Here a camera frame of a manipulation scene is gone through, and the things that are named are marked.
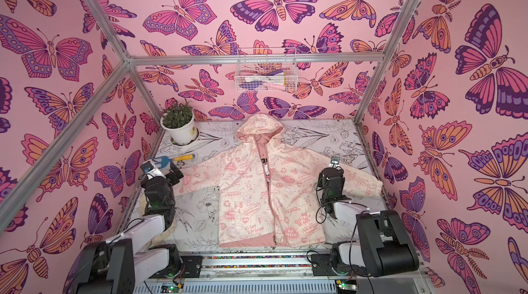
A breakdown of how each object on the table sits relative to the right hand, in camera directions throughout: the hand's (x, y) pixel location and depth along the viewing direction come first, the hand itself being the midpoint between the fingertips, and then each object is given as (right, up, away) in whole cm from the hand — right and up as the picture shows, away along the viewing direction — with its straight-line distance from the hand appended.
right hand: (333, 170), depth 91 cm
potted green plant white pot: (-73, +23, +9) cm, 77 cm away
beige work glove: (-84, -15, -1) cm, 86 cm away
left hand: (-72, +3, -6) cm, 72 cm away
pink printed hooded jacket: (-28, -10, -1) cm, 29 cm away
